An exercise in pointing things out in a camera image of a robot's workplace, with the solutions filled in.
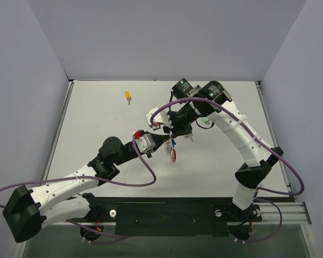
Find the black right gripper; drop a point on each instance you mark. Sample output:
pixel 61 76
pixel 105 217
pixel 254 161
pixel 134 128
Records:
pixel 182 129

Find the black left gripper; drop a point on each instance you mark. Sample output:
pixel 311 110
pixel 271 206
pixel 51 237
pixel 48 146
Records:
pixel 149 153

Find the metal key organiser red handle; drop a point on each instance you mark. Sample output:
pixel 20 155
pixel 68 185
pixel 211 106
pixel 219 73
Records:
pixel 169 150

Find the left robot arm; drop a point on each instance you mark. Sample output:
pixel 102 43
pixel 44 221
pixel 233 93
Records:
pixel 29 210

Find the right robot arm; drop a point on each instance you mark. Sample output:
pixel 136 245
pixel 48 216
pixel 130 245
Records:
pixel 259 157

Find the keys with black tags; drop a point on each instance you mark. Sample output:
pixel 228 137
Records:
pixel 189 136

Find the key with green tag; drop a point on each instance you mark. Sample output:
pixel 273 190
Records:
pixel 206 121

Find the key with yellow tag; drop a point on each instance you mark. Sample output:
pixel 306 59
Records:
pixel 128 97

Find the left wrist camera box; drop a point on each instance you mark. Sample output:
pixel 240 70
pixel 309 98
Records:
pixel 144 141

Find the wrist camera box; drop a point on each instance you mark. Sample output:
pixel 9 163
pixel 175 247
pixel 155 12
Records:
pixel 160 119
pixel 144 141

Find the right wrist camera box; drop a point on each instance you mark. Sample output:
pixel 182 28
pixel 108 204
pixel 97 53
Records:
pixel 160 119

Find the aluminium front rail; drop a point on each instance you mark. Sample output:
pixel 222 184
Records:
pixel 292 213

